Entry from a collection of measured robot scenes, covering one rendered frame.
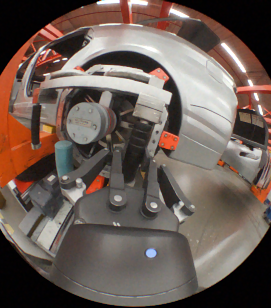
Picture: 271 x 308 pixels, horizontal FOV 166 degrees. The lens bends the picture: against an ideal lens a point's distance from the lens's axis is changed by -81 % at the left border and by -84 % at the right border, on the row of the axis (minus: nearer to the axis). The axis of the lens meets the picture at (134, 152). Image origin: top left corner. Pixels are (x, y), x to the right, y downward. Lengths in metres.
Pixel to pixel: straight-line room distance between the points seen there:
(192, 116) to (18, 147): 0.99
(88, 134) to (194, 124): 0.53
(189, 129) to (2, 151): 1.01
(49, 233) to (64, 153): 0.70
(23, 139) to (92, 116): 0.52
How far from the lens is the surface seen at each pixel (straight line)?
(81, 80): 0.26
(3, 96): 0.59
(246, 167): 2.42
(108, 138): 0.53
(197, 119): 0.61
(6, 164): 0.65
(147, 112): 0.17
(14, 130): 0.65
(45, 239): 0.93
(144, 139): 0.17
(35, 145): 0.38
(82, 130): 0.29
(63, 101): 0.56
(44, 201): 0.65
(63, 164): 0.44
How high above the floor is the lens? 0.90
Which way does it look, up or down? 20 degrees down
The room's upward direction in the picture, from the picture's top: 17 degrees clockwise
